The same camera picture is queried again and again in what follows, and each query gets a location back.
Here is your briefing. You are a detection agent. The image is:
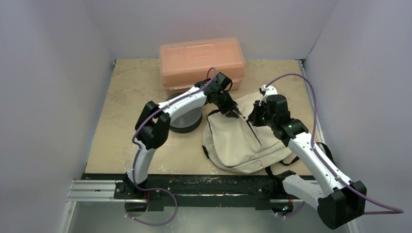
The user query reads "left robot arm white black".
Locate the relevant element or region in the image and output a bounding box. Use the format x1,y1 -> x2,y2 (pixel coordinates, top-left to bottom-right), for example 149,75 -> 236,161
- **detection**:
126,68 -> 238,199

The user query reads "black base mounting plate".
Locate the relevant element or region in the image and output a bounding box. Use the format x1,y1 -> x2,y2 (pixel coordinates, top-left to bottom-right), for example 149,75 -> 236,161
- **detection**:
81,173 -> 301,216

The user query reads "black filament spool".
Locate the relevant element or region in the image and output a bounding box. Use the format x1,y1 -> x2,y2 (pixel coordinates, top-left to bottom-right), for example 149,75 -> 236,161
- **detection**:
170,107 -> 203,134

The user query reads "pink translucent storage box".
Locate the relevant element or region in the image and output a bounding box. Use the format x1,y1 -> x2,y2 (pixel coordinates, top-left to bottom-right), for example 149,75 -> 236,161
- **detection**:
159,37 -> 246,91

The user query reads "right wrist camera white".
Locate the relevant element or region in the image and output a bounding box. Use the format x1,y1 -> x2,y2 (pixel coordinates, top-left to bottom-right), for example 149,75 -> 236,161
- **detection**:
258,85 -> 278,106

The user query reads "cream canvas backpack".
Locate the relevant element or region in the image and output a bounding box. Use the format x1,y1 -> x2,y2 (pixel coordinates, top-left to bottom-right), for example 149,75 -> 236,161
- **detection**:
202,91 -> 335,178

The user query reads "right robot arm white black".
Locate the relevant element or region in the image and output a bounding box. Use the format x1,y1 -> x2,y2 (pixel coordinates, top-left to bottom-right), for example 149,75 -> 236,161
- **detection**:
249,94 -> 367,230

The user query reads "aluminium rail right side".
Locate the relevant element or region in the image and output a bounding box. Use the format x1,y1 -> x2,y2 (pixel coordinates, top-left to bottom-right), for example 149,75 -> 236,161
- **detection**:
297,59 -> 330,149

